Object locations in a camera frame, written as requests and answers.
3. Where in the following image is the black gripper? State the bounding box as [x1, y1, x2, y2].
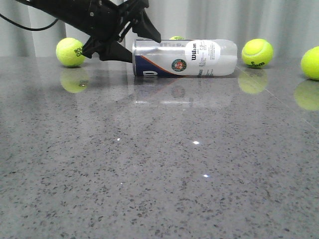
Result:
[19, 0, 161, 63]

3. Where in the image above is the clear plastic tennis ball can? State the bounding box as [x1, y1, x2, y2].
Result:
[133, 39, 238, 77]

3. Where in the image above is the yellow tennis ball centre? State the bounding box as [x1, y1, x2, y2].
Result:
[170, 36, 185, 40]

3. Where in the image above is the yellow tennis ball far left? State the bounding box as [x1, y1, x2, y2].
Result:
[56, 37, 85, 67]

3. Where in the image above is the yellow Wilson tennis ball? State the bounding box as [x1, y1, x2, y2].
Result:
[241, 38, 273, 68]

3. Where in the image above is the yellow tennis ball far right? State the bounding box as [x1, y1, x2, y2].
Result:
[301, 46, 319, 80]

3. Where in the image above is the grey pleated curtain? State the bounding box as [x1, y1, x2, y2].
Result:
[0, 0, 319, 57]

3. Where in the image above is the black cable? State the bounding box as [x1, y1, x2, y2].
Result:
[0, 13, 59, 32]

